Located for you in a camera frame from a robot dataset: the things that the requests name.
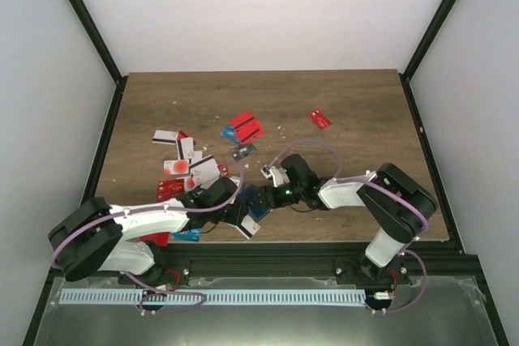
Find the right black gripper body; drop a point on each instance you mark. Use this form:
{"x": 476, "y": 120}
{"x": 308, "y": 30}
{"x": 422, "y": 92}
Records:
{"x": 283, "y": 200}

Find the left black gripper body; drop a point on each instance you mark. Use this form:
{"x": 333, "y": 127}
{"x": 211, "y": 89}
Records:
{"x": 233, "y": 219}

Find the blue leather card holder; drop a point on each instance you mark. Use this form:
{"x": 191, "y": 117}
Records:
{"x": 257, "y": 213}

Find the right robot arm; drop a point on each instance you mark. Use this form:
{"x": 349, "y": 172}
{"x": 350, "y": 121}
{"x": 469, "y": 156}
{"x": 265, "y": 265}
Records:
{"x": 400, "y": 206}

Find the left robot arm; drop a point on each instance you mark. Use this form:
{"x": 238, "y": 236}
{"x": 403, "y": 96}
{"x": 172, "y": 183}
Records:
{"x": 102, "y": 237}

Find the small red card centre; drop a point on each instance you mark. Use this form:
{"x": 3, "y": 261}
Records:
{"x": 223, "y": 169}

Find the black VIP card top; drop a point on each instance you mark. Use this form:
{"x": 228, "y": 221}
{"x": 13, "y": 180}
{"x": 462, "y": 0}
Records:
{"x": 242, "y": 151}

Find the white red-circle card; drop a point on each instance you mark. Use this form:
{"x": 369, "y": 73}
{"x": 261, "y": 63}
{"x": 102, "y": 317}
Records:
{"x": 176, "y": 167}

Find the white striped card bottom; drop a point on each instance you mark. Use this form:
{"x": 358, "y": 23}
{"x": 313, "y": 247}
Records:
{"x": 248, "y": 227}

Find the red gold cards pile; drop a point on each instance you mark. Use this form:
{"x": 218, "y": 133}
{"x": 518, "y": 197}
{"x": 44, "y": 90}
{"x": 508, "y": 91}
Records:
{"x": 168, "y": 189}

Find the blue card bottom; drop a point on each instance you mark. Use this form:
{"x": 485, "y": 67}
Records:
{"x": 190, "y": 236}

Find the blue card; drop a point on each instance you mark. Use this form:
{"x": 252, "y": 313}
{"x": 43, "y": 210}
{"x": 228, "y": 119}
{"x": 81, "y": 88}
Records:
{"x": 229, "y": 133}
{"x": 190, "y": 236}

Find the white striped card upright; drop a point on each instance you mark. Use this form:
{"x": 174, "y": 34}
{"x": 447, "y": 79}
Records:
{"x": 185, "y": 148}

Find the blue card top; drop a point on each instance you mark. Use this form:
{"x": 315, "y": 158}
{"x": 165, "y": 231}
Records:
{"x": 229, "y": 133}

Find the red card far right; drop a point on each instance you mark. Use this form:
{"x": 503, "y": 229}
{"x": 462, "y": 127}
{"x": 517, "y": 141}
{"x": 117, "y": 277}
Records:
{"x": 319, "y": 119}

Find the red striped card top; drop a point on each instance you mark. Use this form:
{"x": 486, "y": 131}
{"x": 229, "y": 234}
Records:
{"x": 246, "y": 127}

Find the red striped card bottom-left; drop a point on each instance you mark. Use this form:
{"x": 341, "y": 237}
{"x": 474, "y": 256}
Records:
{"x": 159, "y": 239}

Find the white striped card top-left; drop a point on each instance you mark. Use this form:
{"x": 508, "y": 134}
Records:
{"x": 165, "y": 137}

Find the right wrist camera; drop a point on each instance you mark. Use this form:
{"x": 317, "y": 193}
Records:
{"x": 278, "y": 176}

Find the black aluminium frame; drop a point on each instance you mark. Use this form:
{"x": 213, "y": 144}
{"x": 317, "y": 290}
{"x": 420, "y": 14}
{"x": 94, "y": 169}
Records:
{"x": 444, "y": 258}

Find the light blue slotted rail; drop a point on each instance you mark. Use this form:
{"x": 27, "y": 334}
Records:
{"x": 113, "y": 296}

